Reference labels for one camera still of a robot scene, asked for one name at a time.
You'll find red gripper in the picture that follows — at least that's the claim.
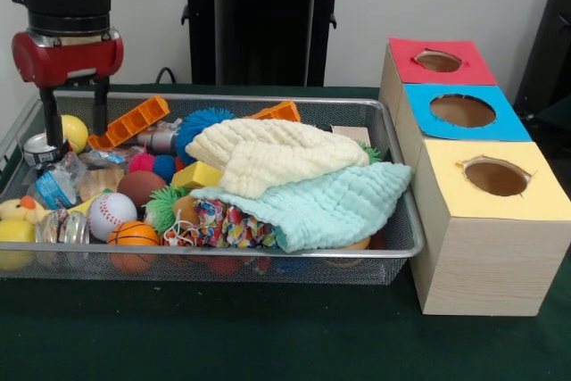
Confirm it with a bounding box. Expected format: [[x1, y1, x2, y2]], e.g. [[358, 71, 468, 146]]
[[11, 28, 126, 152]]

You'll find crushed clear plastic bottle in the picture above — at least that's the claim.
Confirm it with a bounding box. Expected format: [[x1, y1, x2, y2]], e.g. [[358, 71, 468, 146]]
[[26, 152, 88, 211]]

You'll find cream waffle cloth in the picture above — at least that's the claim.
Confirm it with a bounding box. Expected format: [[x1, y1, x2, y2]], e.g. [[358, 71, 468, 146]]
[[185, 117, 371, 200]]

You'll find light blue waffle cloth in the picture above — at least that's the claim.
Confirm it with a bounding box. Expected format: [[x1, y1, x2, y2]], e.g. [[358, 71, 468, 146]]
[[189, 161, 414, 253]]

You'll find silver mesh bin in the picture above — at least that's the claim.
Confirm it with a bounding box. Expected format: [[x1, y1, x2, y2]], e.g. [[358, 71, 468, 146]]
[[0, 90, 425, 286]]

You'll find wooden box with three holes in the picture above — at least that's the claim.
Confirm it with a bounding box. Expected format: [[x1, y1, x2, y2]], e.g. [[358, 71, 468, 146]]
[[378, 37, 571, 318]]

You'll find yellow ball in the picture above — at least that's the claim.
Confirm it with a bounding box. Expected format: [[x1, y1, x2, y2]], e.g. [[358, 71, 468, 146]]
[[60, 114, 89, 153]]

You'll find crushed silver can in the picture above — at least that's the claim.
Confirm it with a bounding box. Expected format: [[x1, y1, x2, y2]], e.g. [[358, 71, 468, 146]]
[[22, 132, 71, 168]]

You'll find orange toy brick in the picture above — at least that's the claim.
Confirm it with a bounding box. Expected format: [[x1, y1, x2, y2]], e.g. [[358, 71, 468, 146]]
[[87, 95, 171, 150]]

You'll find brown ball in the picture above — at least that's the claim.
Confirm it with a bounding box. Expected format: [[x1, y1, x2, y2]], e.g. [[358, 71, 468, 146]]
[[116, 170, 167, 209]]

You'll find white toy baseball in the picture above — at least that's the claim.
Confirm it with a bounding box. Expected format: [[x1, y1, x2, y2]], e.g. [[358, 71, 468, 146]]
[[87, 192, 138, 243]]

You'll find orange toy basketball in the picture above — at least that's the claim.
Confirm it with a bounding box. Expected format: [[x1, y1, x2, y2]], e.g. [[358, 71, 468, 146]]
[[106, 219, 161, 273]]

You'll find yellow wedge block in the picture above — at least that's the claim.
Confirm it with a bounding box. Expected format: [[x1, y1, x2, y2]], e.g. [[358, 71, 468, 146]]
[[170, 161, 224, 191]]

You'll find dark green tablecloth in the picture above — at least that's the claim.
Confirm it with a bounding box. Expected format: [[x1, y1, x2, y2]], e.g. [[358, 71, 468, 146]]
[[0, 82, 571, 381], [519, 94, 571, 160]]

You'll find black upright panel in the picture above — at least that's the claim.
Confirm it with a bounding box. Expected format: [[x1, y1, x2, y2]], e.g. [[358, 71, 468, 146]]
[[512, 0, 571, 110]]

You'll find black cable loop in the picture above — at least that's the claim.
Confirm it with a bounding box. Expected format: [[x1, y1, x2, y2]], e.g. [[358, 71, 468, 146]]
[[154, 66, 179, 86]]

